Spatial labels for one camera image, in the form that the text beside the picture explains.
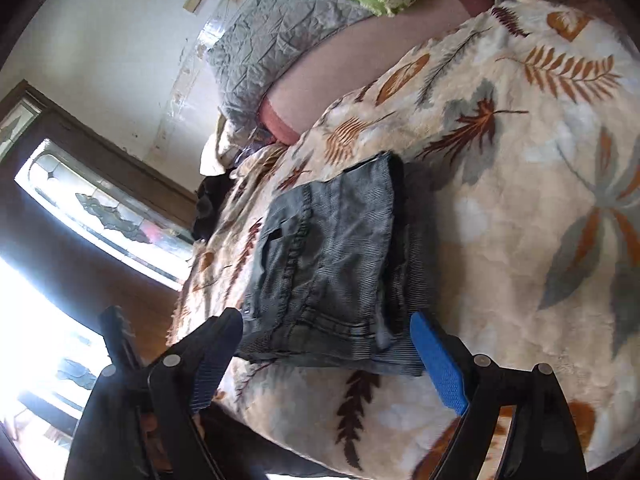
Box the pink bed sheet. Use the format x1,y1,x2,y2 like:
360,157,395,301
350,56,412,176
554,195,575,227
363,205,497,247
257,0,640,146

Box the cream folded blanket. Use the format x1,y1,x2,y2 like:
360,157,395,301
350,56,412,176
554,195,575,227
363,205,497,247
200,115,266,176

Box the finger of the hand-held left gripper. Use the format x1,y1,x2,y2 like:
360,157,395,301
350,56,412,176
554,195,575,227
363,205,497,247
98,305,146,376

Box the wooden door with glass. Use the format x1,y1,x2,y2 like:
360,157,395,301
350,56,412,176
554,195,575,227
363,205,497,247
0,80,201,361

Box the leaf print fleece blanket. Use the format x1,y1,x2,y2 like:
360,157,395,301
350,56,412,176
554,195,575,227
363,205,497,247
167,0,640,480

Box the blue denim pants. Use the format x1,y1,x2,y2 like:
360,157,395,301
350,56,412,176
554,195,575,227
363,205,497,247
235,151,441,378

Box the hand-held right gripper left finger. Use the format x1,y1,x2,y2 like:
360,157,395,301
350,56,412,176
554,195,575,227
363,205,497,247
64,307,244,480

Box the black crumpled garment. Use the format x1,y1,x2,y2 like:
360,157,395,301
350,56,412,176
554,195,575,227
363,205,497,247
192,175,226,243

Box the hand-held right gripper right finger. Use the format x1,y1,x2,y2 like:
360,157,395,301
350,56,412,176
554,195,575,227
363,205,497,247
410,310,588,480

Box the grey quilted pillow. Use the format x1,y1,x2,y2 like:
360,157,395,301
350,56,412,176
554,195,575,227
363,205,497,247
206,0,376,131

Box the stained glass window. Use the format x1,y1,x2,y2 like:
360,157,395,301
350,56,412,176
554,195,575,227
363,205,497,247
15,140,196,291

